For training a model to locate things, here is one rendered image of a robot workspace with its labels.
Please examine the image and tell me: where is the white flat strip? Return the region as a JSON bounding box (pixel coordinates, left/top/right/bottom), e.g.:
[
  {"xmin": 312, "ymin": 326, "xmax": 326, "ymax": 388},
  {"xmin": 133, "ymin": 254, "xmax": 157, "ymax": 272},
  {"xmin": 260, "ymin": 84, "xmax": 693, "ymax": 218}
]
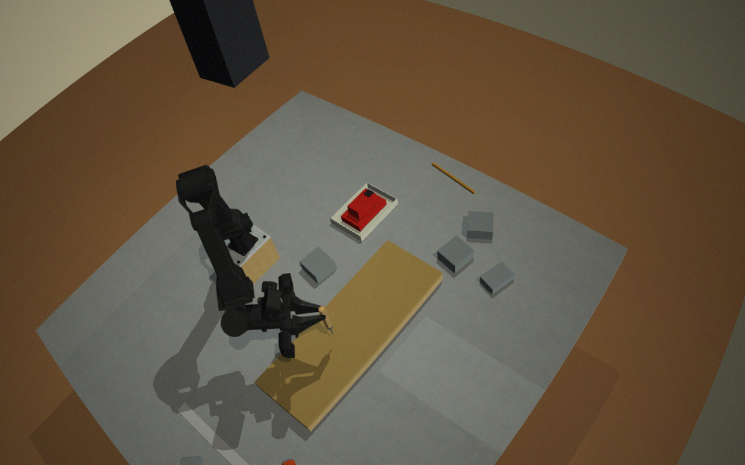
[{"xmin": 178, "ymin": 403, "xmax": 249, "ymax": 465}]

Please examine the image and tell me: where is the tan wooden floor panel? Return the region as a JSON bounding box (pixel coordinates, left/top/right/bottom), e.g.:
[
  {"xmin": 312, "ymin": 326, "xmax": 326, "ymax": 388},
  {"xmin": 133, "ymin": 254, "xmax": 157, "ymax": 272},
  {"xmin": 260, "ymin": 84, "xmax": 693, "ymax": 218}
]
[{"xmin": 255, "ymin": 240, "xmax": 443, "ymax": 431}]

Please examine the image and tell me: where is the awl with wooden handle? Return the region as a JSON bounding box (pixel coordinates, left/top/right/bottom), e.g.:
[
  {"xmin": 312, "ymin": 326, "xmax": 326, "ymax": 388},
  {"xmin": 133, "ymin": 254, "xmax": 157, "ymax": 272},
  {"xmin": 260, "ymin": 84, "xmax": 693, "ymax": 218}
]
[{"xmin": 319, "ymin": 306, "xmax": 333, "ymax": 334}]

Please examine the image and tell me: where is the brown thin flat bar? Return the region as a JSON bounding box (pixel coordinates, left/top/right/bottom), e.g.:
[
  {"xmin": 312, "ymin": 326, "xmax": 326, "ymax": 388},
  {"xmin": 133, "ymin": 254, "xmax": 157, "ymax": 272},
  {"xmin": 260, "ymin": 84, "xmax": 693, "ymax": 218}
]
[{"xmin": 432, "ymin": 163, "xmax": 475, "ymax": 194}]

